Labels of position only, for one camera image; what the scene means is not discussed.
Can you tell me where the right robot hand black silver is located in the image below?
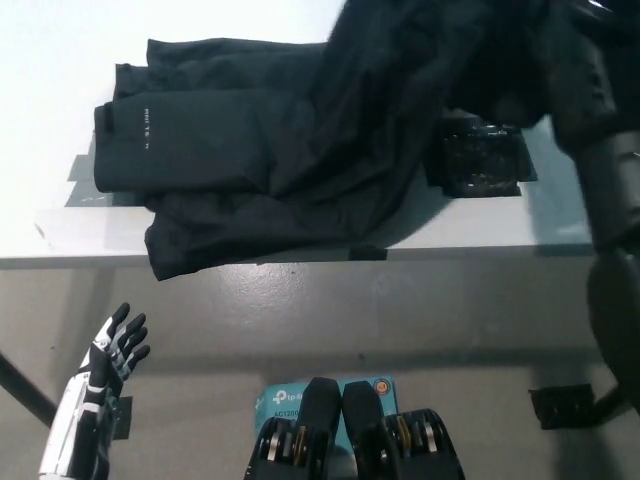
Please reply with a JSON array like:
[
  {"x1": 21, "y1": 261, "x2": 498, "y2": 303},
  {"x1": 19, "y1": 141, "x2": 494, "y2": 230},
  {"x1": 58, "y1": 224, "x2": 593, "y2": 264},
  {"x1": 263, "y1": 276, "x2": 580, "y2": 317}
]
[{"x1": 559, "y1": 0, "x2": 640, "y2": 36}]

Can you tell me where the teal tp-link box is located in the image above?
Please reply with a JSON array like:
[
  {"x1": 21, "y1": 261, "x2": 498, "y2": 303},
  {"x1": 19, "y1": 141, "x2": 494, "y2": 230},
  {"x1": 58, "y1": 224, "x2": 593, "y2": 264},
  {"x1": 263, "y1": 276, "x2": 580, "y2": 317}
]
[{"x1": 253, "y1": 378, "x2": 397, "y2": 451}]

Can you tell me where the black Columbia jacket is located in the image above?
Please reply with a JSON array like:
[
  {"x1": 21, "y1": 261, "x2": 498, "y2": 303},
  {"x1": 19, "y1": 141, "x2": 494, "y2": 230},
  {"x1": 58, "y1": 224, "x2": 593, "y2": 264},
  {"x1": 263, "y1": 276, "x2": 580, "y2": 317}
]
[{"x1": 93, "y1": 0, "x2": 557, "y2": 283}]

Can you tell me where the black table leg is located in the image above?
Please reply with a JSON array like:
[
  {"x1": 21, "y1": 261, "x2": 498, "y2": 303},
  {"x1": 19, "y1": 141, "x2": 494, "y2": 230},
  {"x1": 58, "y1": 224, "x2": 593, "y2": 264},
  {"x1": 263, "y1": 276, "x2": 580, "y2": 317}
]
[{"x1": 0, "y1": 348, "x2": 57, "y2": 427}]

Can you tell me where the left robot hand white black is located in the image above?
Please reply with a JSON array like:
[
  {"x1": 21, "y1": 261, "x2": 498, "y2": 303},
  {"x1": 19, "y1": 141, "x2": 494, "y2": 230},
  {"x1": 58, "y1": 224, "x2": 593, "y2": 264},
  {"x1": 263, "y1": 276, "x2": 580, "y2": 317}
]
[{"x1": 81, "y1": 301, "x2": 152, "y2": 402}]

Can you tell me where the left black robot body block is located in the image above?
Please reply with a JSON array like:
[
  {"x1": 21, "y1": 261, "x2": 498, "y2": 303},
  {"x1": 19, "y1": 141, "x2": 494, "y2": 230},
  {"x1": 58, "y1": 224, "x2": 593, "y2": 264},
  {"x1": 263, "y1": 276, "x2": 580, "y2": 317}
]
[{"x1": 243, "y1": 377, "x2": 346, "y2": 480}]

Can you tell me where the black tape floor marker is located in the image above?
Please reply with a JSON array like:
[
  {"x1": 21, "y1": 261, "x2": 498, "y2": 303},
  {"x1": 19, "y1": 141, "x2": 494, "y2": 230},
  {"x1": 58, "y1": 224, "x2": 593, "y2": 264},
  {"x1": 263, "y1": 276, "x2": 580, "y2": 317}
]
[
  {"x1": 106, "y1": 395, "x2": 134, "y2": 442},
  {"x1": 528, "y1": 383, "x2": 598, "y2": 432}
]

